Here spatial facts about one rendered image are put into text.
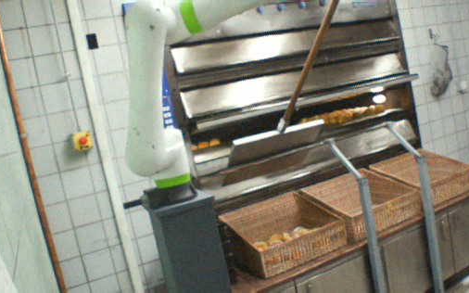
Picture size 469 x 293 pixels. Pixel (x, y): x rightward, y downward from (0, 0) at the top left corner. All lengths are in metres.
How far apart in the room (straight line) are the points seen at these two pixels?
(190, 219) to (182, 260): 0.14
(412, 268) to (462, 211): 0.55
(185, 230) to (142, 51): 0.59
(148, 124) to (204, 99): 1.31
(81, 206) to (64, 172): 0.20
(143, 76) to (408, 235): 1.97
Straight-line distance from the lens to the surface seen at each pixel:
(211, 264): 1.50
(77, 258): 2.44
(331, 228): 2.44
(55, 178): 2.37
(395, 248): 2.71
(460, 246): 3.18
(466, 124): 4.10
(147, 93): 1.27
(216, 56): 2.62
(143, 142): 1.28
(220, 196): 2.57
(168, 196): 1.46
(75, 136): 2.29
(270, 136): 2.18
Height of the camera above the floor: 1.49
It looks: 5 degrees down
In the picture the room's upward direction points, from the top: 12 degrees counter-clockwise
